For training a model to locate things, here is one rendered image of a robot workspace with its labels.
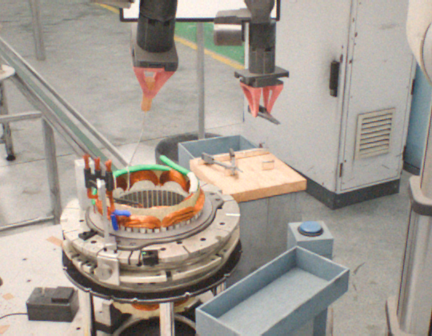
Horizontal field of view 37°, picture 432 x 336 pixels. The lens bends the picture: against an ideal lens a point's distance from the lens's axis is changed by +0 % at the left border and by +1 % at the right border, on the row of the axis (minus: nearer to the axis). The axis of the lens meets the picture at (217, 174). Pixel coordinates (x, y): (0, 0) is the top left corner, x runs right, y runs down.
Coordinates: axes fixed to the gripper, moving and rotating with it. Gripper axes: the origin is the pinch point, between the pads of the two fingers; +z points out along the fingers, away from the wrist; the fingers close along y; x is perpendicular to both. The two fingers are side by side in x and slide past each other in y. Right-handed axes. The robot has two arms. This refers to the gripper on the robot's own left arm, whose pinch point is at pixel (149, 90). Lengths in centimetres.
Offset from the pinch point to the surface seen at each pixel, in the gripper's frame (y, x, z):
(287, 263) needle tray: 21.5, 23.3, 19.9
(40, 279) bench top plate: -11, -19, 64
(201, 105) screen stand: -92, 34, 73
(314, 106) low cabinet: -174, 120, 136
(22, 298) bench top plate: -5, -23, 62
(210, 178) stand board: -9.3, 16.5, 29.5
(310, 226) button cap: 10.6, 31.6, 22.9
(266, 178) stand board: -7.6, 28.2, 27.7
